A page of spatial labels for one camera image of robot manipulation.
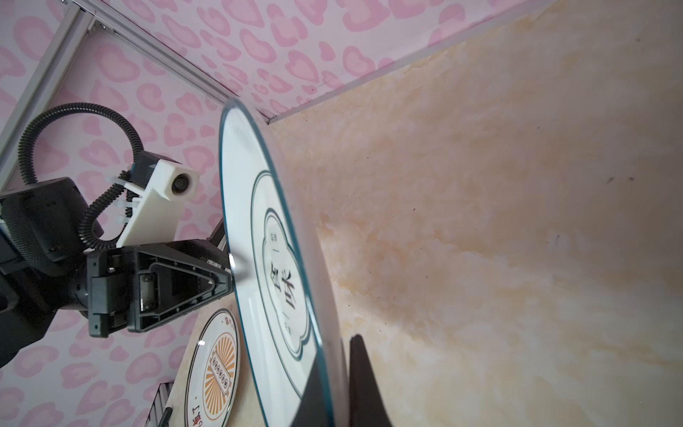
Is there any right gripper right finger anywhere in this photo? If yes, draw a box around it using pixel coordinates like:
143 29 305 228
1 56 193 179
349 334 392 427

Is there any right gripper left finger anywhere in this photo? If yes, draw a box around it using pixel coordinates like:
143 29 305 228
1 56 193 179
291 368 328 427

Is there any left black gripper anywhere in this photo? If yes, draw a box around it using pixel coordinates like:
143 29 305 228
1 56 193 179
71 219 235 338

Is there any white plate grey cloud outline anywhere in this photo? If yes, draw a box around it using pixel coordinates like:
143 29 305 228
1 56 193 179
219 99 349 426

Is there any large orange sunburst plate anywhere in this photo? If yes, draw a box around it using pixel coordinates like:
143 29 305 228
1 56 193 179
183 309 241 427

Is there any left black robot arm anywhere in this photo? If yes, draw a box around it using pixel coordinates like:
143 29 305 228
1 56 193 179
1 178 235 364

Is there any black marker pen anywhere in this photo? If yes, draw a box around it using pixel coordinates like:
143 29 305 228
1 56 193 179
158 407 173 427

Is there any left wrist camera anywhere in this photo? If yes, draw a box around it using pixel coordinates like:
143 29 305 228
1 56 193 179
117 151 199 247

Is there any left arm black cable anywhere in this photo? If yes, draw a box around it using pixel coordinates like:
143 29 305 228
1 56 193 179
17 102 145 251

